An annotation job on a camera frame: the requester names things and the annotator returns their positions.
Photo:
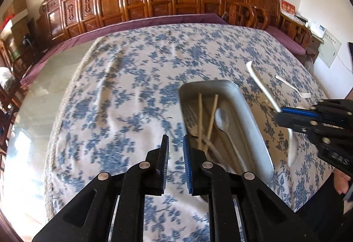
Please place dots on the wooden chopstick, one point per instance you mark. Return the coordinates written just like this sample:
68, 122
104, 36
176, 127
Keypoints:
213, 112

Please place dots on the carved wooden armchair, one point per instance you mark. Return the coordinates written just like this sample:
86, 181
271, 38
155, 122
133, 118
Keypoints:
242, 14
295, 31

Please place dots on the red box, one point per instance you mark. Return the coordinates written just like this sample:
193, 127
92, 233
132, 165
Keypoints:
287, 7

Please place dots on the rectangular metal utensil container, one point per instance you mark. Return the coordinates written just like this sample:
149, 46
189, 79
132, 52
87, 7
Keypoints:
244, 112

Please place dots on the white wall panel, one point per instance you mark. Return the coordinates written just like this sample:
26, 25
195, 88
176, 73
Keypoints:
329, 48

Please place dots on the person's dark pants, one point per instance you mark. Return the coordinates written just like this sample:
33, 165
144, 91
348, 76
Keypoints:
320, 217

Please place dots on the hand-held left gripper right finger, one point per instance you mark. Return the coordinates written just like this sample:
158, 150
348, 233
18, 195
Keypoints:
187, 162

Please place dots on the purple sofa cushion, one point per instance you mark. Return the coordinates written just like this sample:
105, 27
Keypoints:
110, 29

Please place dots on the white box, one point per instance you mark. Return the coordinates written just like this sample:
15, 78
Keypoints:
319, 29

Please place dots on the person's right hand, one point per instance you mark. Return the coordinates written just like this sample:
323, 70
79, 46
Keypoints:
340, 182

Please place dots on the white plastic fork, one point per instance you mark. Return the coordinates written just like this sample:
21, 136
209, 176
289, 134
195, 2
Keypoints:
292, 87

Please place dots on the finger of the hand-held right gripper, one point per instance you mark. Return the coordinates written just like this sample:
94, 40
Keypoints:
296, 110
289, 120

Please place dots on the blue floral tablecloth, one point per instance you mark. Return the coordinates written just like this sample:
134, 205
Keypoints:
124, 87

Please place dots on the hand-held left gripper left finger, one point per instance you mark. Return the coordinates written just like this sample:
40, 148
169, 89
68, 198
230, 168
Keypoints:
166, 160

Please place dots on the purple seat cushion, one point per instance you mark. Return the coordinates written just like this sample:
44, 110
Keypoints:
285, 40

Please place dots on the wooden chair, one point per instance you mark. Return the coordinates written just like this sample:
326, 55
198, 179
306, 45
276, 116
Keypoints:
12, 71

